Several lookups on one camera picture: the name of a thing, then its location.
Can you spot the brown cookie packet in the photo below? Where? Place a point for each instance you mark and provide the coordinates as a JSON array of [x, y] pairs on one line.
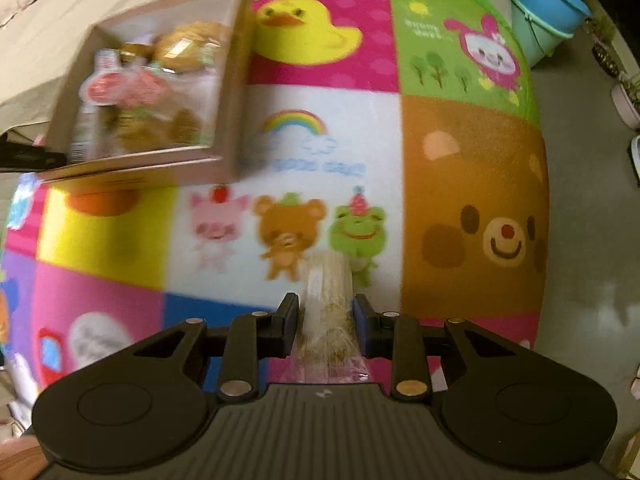
[[150, 130]]

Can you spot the clear tan snack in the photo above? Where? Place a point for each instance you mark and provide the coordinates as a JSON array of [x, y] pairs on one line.
[[327, 310]]

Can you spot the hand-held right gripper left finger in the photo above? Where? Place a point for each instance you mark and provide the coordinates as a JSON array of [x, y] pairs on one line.
[[290, 325]]

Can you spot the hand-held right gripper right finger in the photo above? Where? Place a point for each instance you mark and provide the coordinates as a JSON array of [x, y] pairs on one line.
[[361, 325]]

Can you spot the yellow cake packet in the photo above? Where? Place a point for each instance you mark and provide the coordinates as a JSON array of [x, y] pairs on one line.
[[187, 47]]

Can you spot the teal plastic bucket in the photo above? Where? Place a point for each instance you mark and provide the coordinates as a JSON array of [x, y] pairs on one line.
[[537, 40]]

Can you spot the blue plastic bucket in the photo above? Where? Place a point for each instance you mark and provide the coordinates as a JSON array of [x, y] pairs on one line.
[[547, 0]]

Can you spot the colourful cartoon play mat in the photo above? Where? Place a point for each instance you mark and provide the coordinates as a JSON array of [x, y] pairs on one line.
[[350, 135]]

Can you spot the beige sofa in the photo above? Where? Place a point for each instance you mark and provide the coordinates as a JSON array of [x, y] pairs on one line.
[[60, 5]]

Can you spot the white potted plant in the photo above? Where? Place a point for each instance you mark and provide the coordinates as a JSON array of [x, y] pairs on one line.
[[627, 102]]

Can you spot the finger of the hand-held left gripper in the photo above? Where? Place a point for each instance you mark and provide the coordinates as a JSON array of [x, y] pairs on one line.
[[30, 157]]

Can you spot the red label snack packet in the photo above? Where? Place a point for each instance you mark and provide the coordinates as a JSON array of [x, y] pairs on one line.
[[107, 85]]

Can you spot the dark potted plant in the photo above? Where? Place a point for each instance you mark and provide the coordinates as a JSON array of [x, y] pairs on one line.
[[605, 47]]

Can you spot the pink cardboard box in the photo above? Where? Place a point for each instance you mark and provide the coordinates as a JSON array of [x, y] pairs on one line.
[[225, 110]]

